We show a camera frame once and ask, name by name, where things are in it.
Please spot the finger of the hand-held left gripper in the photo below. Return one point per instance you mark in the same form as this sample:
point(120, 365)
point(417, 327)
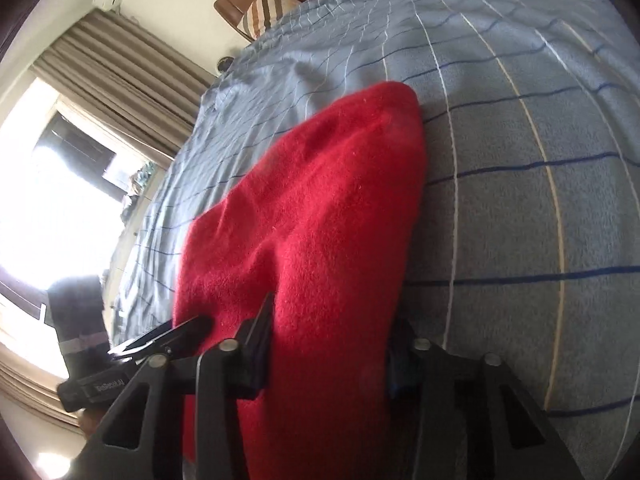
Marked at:
point(187, 332)

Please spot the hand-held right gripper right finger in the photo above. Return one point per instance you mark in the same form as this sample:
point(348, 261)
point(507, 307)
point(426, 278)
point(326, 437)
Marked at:
point(400, 367)

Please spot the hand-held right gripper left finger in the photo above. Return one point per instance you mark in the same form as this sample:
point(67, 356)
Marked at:
point(257, 345)

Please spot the red knit sweater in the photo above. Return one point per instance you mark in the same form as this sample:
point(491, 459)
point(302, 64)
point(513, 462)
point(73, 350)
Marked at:
point(325, 210)

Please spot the person's left hand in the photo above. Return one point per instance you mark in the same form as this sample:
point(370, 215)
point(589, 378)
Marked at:
point(91, 422)

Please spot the beige curtain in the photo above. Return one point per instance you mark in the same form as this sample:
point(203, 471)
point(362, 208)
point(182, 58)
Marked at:
point(125, 70)
point(30, 375)

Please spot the bright window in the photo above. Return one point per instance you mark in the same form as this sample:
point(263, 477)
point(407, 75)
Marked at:
point(75, 185)

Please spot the blue plaid duvet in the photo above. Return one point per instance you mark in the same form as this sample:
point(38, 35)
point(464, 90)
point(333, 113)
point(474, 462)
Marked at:
point(500, 160)

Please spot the small black clock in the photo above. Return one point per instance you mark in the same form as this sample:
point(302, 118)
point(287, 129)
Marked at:
point(225, 63)

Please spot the striped pillow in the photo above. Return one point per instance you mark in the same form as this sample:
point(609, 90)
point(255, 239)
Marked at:
point(265, 10)

